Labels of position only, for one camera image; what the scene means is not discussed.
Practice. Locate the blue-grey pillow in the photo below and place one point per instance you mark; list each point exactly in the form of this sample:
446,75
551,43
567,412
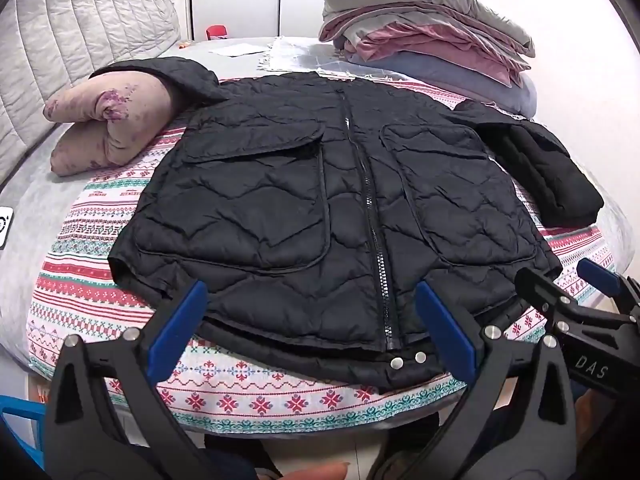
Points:
475,80

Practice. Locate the pink folded blanket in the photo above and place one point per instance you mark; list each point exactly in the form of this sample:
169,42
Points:
450,55

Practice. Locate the black quilted jacket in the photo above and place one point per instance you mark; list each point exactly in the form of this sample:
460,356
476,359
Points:
280,200

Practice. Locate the pink floral folded pillow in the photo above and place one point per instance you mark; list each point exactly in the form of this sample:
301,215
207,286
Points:
100,130

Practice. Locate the white paper sheet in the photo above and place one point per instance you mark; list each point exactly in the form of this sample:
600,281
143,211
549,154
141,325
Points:
237,49

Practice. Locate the white device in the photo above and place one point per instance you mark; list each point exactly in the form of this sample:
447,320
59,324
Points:
5,227

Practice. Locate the bed with grey sheet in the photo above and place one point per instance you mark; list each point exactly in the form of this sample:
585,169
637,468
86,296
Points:
30,200

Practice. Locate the blue plastic stool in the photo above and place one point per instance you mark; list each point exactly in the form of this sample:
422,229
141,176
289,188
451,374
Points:
22,407

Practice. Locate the grey padded headboard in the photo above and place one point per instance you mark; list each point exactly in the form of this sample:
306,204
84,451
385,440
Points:
75,25

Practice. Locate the white fringed cloth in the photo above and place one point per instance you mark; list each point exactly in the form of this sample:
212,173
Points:
300,55

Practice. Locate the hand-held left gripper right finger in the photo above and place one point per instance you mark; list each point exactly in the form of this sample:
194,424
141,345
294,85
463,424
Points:
445,330

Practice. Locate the patterned red green blanket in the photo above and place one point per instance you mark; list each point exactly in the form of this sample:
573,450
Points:
90,280

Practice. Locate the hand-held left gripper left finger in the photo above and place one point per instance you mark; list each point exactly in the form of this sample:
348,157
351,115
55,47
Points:
175,325

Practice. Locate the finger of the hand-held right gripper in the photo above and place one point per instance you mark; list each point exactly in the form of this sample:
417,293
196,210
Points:
597,272
545,292

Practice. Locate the person's foot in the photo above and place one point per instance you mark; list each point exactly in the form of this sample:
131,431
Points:
320,471

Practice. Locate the small red object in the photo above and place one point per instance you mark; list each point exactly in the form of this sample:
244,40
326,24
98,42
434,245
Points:
216,32

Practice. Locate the grey folded duvet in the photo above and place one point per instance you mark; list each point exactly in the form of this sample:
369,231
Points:
425,5

